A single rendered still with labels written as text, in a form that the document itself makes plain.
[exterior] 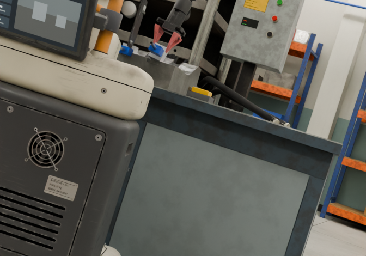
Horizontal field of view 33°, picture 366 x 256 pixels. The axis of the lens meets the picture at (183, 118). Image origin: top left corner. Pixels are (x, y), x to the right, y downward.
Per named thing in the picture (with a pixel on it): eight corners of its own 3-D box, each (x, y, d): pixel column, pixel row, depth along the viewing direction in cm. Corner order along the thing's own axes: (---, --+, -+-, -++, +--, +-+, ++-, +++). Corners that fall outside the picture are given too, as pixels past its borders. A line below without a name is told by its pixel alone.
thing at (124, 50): (121, 56, 216) (126, 41, 216) (108, 52, 217) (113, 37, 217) (134, 62, 228) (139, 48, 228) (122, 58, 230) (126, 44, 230)
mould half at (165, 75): (167, 90, 220) (178, 53, 220) (101, 69, 226) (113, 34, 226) (198, 102, 268) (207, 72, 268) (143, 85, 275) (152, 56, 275)
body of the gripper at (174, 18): (159, 27, 229) (169, 10, 230) (183, 38, 226) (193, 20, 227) (155, 21, 222) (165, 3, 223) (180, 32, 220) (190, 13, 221)
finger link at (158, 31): (150, 47, 228) (162, 24, 229) (166, 55, 226) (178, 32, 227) (145, 41, 221) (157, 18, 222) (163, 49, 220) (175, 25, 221)
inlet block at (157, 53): (153, 52, 213) (161, 38, 213) (141, 46, 214) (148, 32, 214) (162, 64, 225) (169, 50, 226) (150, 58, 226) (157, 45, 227)
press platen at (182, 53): (190, 60, 303) (193, 50, 302) (-3, 3, 330) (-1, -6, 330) (219, 79, 374) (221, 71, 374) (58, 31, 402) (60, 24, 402)
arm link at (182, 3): (179, -8, 223) (194, -1, 223) (180, -2, 230) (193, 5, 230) (170, 8, 222) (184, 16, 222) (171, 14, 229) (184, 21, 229)
